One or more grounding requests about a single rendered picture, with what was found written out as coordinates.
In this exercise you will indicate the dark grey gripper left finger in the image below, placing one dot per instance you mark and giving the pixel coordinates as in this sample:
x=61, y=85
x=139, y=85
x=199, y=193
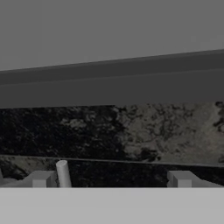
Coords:
x=40, y=179

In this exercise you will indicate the pale grey cylindrical rod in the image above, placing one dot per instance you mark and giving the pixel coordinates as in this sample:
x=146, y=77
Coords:
x=63, y=175

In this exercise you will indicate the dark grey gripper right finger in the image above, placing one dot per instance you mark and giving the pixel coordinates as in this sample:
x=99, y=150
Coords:
x=180, y=179

